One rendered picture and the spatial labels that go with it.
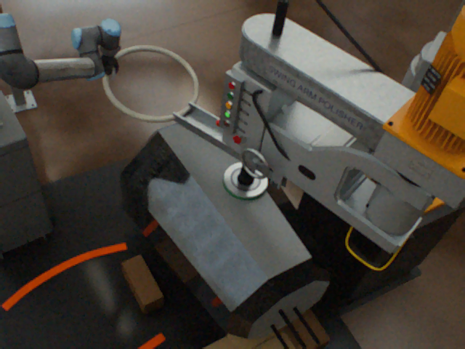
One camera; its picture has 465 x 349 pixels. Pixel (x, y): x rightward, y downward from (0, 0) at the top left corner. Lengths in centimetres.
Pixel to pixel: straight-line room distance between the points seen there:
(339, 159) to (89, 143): 227
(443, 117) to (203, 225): 131
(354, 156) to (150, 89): 259
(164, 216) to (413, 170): 132
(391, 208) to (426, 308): 159
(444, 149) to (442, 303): 193
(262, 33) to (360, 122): 48
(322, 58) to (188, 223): 107
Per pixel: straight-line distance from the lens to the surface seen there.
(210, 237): 235
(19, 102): 404
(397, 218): 186
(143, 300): 285
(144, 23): 481
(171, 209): 250
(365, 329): 314
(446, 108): 143
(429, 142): 157
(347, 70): 178
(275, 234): 231
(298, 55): 178
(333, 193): 194
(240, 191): 238
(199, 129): 237
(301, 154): 192
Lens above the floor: 271
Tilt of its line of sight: 50 degrees down
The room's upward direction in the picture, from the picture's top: 10 degrees clockwise
